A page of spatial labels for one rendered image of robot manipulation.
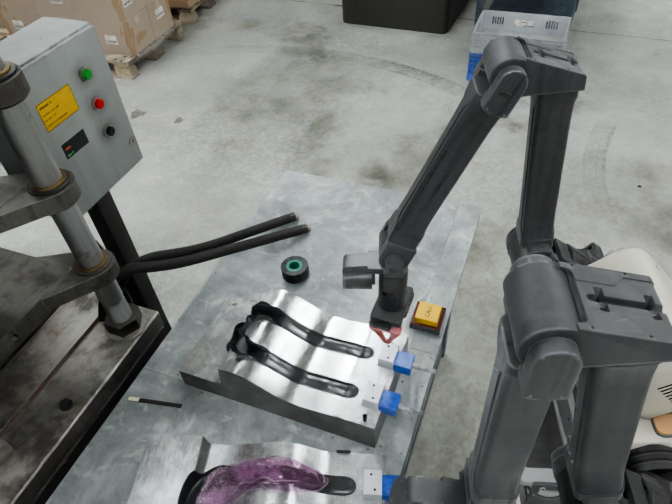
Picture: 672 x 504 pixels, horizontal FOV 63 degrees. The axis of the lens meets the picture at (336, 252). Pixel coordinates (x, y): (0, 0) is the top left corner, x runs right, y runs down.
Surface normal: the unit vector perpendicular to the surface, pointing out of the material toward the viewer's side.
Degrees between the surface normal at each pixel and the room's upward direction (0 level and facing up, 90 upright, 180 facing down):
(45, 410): 0
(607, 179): 0
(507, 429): 89
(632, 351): 89
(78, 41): 90
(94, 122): 90
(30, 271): 0
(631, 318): 13
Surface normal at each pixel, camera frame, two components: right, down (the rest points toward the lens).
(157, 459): -0.06, -0.70
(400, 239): -0.11, 0.68
